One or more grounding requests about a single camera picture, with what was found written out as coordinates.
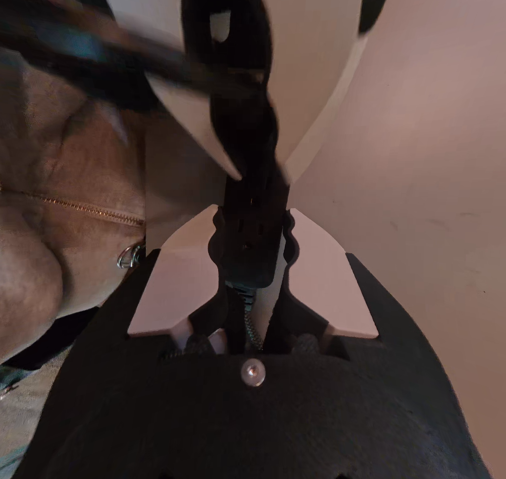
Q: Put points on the black power strip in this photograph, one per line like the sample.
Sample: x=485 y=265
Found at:
x=253 y=226

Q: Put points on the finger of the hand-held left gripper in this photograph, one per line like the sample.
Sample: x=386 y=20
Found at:
x=185 y=119
x=308 y=52

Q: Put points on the person's zip jacket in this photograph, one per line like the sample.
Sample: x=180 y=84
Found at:
x=59 y=170

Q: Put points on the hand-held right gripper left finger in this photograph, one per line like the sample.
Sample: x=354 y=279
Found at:
x=174 y=281

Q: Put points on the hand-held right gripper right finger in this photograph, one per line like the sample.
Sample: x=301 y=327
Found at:
x=332 y=285

